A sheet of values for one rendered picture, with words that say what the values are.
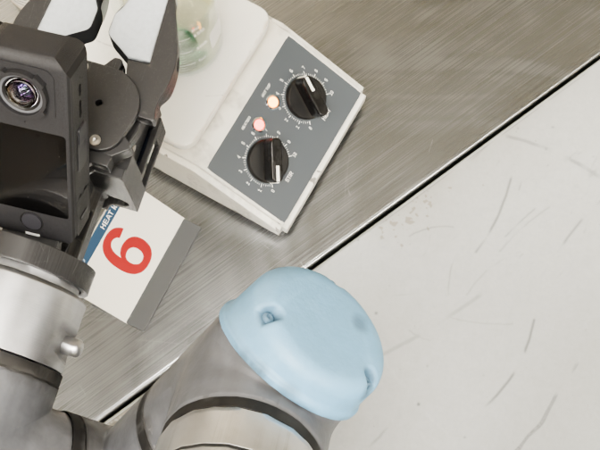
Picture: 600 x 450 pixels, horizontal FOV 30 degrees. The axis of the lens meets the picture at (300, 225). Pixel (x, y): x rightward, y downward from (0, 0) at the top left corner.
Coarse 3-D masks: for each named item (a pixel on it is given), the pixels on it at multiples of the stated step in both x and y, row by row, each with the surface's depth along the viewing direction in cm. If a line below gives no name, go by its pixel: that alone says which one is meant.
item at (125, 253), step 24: (120, 216) 82; (144, 216) 83; (168, 216) 84; (120, 240) 82; (144, 240) 83; (96, 264) 81; (120, 264) 82; (144, 264) 83; (96, 288) 81; (120, 288) 82; (120, 312) 82
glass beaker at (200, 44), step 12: (120, 0) 72; (216, 0) 73; (216, 12) 74; (192, 24) 71; (204, 24) 73; (216, 24) 75; (180, 36) 72; (192, 36) 73; (204, 36) 74; (216, 36) 76; (180, 48) 74; (192, 48) 74; (204, 48) 76; (216, 48) 77; (180, 60) 76; (192, 60) 76; (204, 60) 77; (216, 60) 79; (180, 72) 78; (192, 72) 78
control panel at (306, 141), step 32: (288, 64) 82; (320, 64) 83; (256, 96) 81; (352, 96) 84; (288, 128) 82; (320, 128) 83; (224, 160) 80; (288, 160) 82; (320, 160) 83; (256, 192) 81; (288, 192) 82
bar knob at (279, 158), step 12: (264, 144) 80; (276, 144) 80; (252, 156) 80; (264, 156) 80; (276, 156) 80; (252, 168) 80; (264, 168) 81; (276, 168) 80; (264, 180) 81; (276, 180) 80
